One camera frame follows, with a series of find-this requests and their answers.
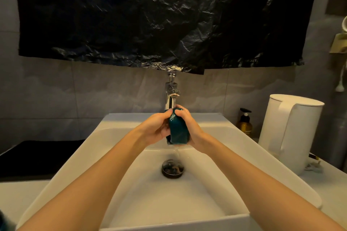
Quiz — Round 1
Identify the white hanging cord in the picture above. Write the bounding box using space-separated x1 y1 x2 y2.
335 62 347 93

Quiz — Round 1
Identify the dark round sink drain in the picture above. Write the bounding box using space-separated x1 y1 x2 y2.
162 159 185 179

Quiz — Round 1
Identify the person's right hand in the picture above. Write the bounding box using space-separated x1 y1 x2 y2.
175 105 209 154

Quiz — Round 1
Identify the white wall-mounted holder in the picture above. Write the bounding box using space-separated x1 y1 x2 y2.
329 16 347 55

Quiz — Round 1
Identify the person's right forearm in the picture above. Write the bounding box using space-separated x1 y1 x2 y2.
196 137 345 231

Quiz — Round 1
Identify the dark green cloth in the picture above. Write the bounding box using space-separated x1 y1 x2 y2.
166 107 190 145

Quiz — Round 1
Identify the black plastic sheet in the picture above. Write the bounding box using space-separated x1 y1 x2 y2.
14 0 322 75

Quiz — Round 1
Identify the person's left hand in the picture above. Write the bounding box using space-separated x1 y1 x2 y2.
138 108 174 147

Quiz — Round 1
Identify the white ceramic sink basin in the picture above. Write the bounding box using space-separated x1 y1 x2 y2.
16 112 322 231

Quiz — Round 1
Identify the person's left forearm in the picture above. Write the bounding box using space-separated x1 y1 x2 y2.
17 127 148 231

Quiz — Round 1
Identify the amber pump soap bottle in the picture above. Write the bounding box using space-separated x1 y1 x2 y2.
236 108 253 138

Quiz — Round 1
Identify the white electric kettle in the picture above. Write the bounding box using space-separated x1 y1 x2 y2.
258 94 325 176

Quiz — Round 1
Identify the chrome faucet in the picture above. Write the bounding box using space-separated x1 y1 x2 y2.
164 70 181 112

